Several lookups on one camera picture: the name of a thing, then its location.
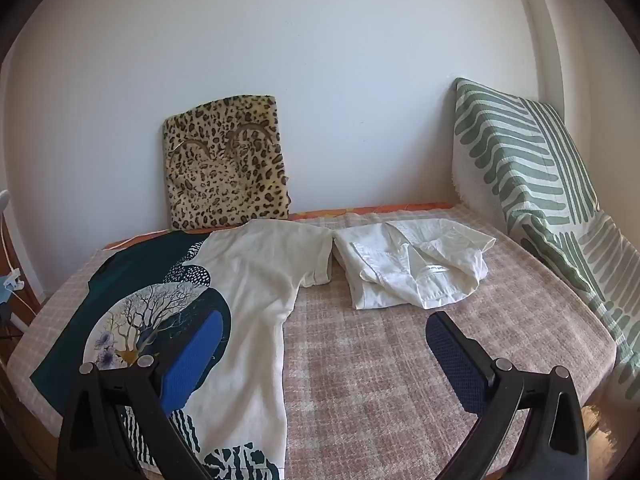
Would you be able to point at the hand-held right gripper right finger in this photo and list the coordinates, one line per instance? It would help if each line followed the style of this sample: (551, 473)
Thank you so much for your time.
(450, 360)

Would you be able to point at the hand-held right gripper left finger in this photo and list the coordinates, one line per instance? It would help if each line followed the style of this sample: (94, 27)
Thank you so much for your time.
(196, 360)

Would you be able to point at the white teal printed t-shirt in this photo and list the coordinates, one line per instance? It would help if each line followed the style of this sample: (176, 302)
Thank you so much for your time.
(250, 310)

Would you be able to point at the pink plaid blanket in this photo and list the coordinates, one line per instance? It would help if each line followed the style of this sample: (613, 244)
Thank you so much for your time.
(375, 385)

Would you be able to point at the folded white shirt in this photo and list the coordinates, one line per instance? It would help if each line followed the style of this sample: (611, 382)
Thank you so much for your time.
(400, 270)

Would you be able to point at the leopard print cushion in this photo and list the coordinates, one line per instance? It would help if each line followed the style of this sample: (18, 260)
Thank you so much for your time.
(225, 170)

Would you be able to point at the light blue board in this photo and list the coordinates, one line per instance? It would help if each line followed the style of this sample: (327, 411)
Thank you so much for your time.
(10, 285)

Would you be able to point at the green striped white pillow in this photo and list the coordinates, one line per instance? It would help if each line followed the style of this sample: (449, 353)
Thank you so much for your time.
(500, 135)

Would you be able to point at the white clip lamp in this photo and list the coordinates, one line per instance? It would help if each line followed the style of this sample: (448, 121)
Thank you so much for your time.
(4, 205)

